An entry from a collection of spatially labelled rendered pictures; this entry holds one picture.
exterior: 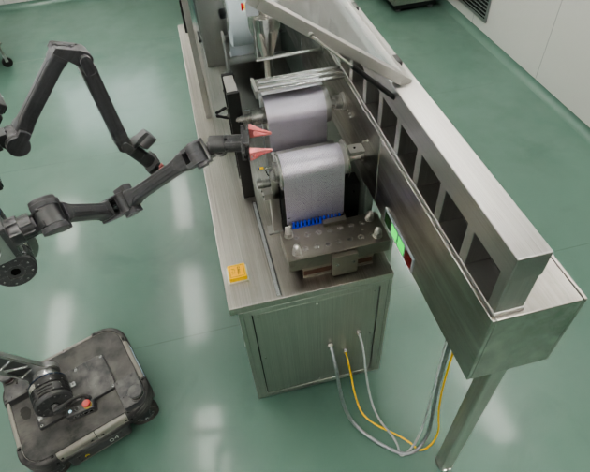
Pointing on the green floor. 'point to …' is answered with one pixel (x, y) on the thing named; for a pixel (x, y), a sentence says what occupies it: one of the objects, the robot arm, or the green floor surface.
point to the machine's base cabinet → (316, 337)
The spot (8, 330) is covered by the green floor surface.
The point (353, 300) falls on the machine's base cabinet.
